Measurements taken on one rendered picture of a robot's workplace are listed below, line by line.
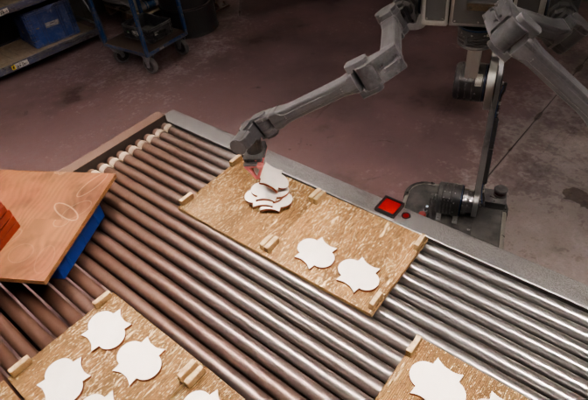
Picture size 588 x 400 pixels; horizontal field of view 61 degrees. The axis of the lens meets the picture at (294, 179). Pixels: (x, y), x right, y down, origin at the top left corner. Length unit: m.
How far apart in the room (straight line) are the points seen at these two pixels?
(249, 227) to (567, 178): 2.33
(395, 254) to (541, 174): 2.04
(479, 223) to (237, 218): 1.41
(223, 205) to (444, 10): 1.04
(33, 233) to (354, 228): 1.06
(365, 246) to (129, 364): 0.77
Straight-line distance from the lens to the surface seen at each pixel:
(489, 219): 2.79
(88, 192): 1.93
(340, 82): 1.46
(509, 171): 3.50
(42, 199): 1.99
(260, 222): 1.74
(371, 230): 1.69
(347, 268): 1.57
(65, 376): 1.57
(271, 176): 1.78
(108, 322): 1.61
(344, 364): 1.41
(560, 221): 3.24
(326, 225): 1.71
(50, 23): 5.85
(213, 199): 1.88
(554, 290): 1.65
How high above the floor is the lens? 2.15
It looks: 40 degrees down
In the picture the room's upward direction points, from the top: 7 degrees counter-clockwise
